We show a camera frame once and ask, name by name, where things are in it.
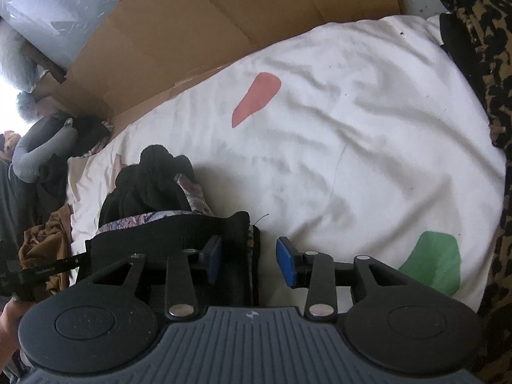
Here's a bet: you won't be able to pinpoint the black shorts with floral trim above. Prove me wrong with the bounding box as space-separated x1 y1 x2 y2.
86 145 260 307

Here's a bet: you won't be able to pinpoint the person's left hand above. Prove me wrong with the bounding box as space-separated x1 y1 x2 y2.
0 298 36 369

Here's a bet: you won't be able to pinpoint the brown crumpled garment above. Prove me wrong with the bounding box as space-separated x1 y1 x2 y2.
18 204 73 269

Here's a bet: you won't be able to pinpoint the black garment pile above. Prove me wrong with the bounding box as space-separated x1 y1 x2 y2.
36 117 112 213

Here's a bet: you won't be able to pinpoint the white patterned bed sheet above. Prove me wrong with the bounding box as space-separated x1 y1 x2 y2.
68 16 506 308

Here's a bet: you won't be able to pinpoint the grey neck pillow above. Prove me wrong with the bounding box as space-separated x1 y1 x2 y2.
11 115 78 184

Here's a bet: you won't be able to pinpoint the brown cardboard sheet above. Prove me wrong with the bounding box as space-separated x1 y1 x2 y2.
34 0 403 118

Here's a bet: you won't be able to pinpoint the white bubble wrap roll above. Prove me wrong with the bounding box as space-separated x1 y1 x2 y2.
1 0 121 93

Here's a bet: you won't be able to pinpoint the leopard print cushion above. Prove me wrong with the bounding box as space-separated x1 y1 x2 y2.
439 0 511 383

